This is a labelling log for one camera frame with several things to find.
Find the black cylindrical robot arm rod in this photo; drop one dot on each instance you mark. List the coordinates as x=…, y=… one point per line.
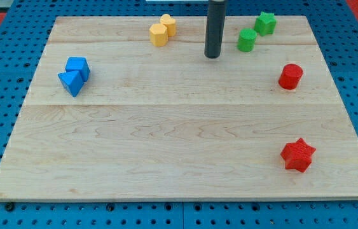
x=216, y=14

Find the light wooden board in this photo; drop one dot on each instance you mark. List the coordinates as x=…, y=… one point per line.
x=162, y=124

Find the yellow hexagon block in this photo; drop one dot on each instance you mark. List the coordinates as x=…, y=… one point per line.
x=158, y=35

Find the yellow heart block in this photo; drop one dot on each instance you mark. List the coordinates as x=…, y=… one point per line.
x=170, y=23

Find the green cylinder block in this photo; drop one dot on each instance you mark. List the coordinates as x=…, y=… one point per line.
x=246, y=40

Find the blue triangle block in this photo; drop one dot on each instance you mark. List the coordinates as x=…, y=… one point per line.
x=72, y=82

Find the blue cube block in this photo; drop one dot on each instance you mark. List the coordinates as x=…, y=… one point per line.
x=78, y=64

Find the red cylinder block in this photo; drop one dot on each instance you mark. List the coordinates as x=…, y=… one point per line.
x=290, y=76

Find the red star block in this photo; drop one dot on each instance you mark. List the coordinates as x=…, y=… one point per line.
x=297, y=155

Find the green star block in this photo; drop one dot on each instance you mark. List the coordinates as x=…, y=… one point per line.
x=265, y=23

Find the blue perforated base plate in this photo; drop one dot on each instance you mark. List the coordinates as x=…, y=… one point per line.
x=23, y=35

